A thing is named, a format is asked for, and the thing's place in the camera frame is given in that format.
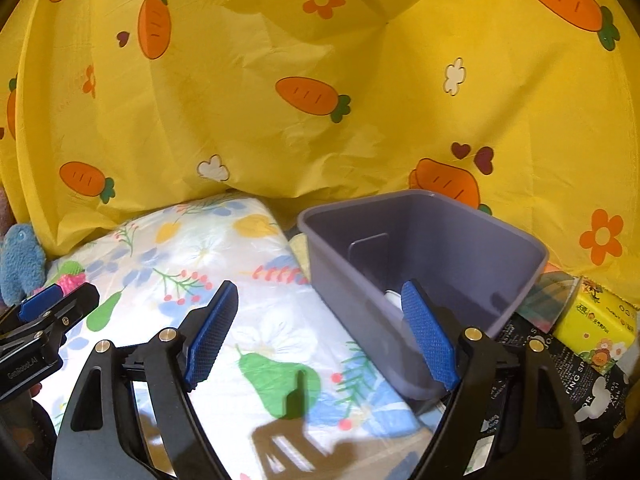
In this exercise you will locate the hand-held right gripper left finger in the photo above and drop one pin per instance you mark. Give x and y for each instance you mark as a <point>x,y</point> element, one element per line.
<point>210,335</point>

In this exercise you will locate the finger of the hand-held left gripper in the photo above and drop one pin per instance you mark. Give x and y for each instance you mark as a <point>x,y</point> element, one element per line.
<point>40,302</point>
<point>77,305</point>

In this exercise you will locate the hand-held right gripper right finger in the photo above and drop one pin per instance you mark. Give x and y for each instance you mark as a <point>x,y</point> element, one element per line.
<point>427,330</point>

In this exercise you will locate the grey purple plastic bin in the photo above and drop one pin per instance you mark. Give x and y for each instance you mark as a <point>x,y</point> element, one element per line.
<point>450,240</point>

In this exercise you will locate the person's left forearm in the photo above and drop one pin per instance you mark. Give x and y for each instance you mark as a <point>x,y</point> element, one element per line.
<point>45,420</point>

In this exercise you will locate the blue plush toy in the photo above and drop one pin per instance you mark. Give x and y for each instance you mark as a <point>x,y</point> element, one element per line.
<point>22,260</point>

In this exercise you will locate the black printed bag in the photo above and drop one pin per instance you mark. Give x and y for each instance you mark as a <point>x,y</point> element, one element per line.
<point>565,385</point>

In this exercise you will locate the yellow tissue pack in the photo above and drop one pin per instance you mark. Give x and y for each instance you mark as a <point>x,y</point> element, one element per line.
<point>595,325</point>

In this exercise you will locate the yellow carrot print curtain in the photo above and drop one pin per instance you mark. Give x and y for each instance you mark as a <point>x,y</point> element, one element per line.
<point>300,35</point>

